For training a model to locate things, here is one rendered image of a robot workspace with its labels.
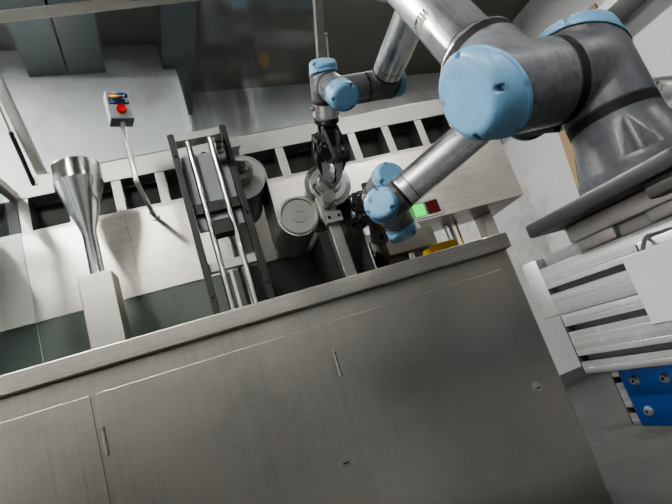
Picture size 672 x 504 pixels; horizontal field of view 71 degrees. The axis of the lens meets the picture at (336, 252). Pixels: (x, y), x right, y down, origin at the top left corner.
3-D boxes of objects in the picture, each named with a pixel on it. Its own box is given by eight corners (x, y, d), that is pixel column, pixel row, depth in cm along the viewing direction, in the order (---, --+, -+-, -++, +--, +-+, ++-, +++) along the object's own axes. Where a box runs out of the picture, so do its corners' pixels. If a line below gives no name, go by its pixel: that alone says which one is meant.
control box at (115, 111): (110, 114, 140) (104, 86, 142) (109, 127, 146) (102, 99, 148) (135, 114, 144) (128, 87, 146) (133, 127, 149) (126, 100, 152)
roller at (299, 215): (285, 237, 140) (273, 200, 143) (279, 260, 164) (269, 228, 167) (323, 227, 143) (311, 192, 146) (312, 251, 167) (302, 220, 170)
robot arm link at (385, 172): (381, 193, 114) (370, 161, 115) (370, 210, 124) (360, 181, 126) (411, 186, 116) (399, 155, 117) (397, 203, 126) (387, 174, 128)
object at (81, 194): (82, 374, 124) (44, 179, 136) (98, 376, 137) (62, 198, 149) (138, 358, 127) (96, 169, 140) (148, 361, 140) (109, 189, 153)
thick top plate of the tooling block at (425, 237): (390, 255, 141) (383, 236, 142) (359, 285, 178) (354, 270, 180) (437, 242, 145) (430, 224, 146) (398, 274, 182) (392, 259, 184)
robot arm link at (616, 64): (682, 80, 60) (634, -6, 63) (600, 96, 56) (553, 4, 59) (611, 130, 71) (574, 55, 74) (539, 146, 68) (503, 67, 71)
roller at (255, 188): (225, 203, 141) (213, 162, 144) (228, 231, 164) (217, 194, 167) (270, 193, 144) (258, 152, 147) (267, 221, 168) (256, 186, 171)
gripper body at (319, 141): (335, 148, 145) (332, 109, 138) (345, 158, 139) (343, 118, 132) (311, 152, 144) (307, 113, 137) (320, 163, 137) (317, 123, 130)
